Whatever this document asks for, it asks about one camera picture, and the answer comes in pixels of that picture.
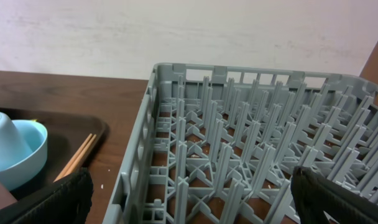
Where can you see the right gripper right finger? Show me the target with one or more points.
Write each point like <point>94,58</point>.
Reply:
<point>315,196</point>

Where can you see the light blue bowl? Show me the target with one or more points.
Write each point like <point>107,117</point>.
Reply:
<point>35,135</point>

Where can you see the grey dishwasher rack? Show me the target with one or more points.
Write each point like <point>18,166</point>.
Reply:
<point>215,144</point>

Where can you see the light blue cup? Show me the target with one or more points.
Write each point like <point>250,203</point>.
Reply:
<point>13,147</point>

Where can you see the brown serving tray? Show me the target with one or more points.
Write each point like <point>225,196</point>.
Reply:
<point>66,133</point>

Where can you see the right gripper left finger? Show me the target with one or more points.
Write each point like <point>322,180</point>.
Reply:
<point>67,200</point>

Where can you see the wooden chopstick right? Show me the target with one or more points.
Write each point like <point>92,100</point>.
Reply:
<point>73,167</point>

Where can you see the wooden chopstick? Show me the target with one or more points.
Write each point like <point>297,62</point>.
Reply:
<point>74,158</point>
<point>73,167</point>

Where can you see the wooden chopstick left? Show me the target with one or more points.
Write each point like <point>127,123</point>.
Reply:
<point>74,158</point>

